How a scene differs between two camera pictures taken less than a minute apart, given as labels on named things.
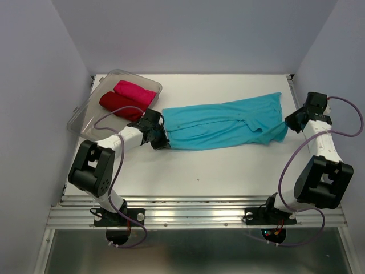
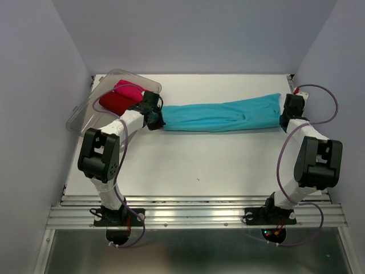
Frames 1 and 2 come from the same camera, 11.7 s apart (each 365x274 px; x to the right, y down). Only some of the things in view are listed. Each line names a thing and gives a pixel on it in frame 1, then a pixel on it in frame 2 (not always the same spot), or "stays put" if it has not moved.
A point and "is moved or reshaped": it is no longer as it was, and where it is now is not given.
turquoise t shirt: x=254 y=120 is moved or reshaped
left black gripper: x=163 y=144 → x=159 y=123
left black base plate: x=105 y=218 stays put
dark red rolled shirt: x=113 y=101 stays put
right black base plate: x=262 y=216 stays put
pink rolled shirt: x=138 y=94 stays put
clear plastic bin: x=82 y=122 stays put
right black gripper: x=290 y=120 → x=302 y=108
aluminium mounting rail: x=188 y=212 stays put
